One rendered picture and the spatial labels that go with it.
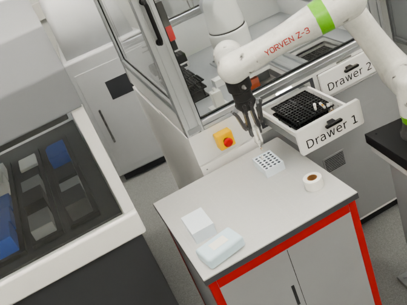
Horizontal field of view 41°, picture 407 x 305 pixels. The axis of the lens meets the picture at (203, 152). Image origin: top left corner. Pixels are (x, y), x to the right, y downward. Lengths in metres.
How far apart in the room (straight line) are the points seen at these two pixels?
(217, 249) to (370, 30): 0.94
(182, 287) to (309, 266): 1.13
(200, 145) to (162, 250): 1.17
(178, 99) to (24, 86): 0.67
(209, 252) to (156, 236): 1.61
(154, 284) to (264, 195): 0.60
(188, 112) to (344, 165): 0.88
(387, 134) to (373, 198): 0.81
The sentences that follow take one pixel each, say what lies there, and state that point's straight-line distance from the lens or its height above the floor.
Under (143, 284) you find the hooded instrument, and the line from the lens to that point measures 2.32.
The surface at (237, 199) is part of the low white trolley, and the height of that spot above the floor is 0.76.
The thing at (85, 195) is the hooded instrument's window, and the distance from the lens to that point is 1.99.
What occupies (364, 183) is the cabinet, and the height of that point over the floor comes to 0.26.
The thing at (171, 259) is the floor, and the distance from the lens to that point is 3.25.
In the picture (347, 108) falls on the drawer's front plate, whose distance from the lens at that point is 2.18.
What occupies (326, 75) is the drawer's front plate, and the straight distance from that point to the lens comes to 2.48.
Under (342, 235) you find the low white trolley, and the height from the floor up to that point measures 0.61.
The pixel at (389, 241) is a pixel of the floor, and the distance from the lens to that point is 2.91.
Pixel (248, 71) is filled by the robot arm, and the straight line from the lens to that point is 1.85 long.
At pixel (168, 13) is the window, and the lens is 2.15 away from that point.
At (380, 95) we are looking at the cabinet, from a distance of 2.72.
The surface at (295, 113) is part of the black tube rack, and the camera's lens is 2.28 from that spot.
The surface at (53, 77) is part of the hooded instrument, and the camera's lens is 1.81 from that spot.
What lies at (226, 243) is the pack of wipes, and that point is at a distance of 1.88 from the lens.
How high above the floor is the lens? 1.97
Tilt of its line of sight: 29 degrees down
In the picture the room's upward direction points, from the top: 22 degrees counter-clockwise
